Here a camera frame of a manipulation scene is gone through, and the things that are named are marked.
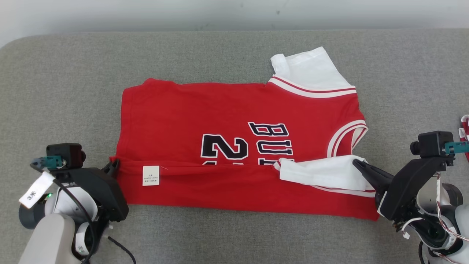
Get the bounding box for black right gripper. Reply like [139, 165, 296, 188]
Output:
[352, 157, 455, 221]

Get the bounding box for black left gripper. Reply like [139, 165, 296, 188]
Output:
[55, 158, 129, 222]

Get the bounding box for red and white basketball jersey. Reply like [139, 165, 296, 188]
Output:
[110, 46, 381, 221]

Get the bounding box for red shorts with white stripe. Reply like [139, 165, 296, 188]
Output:
[459, 114, 469, 162]

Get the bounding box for teal left camera cable connector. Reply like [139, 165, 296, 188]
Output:
[31, 155, 66, 170]

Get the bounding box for teal camera cable connector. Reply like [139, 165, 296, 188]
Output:
[31, 155, 66, 170]
[444, 141, 469, 154]

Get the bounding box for white paper cable tag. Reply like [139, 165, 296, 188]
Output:
[18, 171, 55, 209]

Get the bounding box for teal right camera cable connector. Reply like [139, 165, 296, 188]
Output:
[444, 141, 469, 154]

